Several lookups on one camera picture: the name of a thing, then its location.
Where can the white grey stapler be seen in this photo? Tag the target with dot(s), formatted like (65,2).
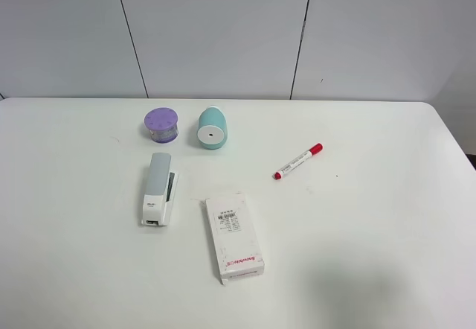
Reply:
(160,191)

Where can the teal pencil sharpener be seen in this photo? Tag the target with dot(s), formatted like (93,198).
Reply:
(212,131)

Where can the red capped whiteboard marker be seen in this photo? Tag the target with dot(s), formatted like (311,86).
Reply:
(289,167)

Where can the purple round container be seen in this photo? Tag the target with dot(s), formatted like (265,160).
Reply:
(162,124)

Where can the white cardboard box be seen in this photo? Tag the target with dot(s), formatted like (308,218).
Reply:
(238,252)

